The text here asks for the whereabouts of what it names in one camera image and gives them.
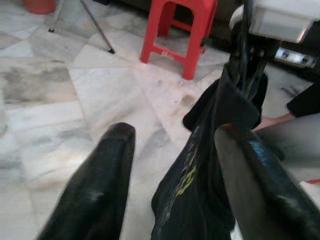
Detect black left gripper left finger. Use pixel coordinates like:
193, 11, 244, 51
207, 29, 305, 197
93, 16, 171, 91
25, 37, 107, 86
37, 122, 137, 240

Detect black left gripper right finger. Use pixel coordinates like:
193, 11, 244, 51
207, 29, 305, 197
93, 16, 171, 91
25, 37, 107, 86
214, 124, 320, 240

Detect black garment yellow-green print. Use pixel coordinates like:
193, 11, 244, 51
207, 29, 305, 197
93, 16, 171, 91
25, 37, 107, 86
151, 72, 270, 240

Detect person's bare hand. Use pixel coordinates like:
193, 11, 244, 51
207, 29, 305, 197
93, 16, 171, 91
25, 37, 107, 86
254, 115, 292, 134

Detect red plastic stool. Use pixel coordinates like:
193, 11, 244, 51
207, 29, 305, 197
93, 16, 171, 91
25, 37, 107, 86
139, 0, 219, 80

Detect silver metal clothes rack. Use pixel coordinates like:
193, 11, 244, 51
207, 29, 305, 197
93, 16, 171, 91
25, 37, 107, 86
47, 0, 116, 55

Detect red plastic bucket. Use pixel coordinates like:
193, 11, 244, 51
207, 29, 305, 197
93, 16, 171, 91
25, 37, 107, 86
21, 0, 57, 15

